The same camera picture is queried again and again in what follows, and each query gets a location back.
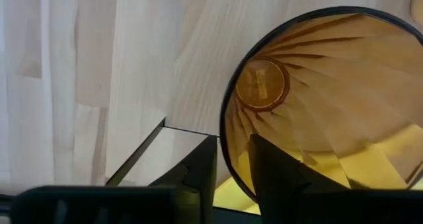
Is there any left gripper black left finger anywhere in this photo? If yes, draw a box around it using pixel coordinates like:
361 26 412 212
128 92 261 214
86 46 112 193
148 135 219 224

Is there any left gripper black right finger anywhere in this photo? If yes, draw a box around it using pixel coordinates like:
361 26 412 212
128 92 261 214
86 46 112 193
248 133 352 224

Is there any amber ribbed glass cup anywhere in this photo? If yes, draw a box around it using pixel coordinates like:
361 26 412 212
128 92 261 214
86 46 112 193
219 5 423 204

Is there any yellow cloth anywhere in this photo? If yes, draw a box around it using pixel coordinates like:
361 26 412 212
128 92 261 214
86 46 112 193
213 176 423 215

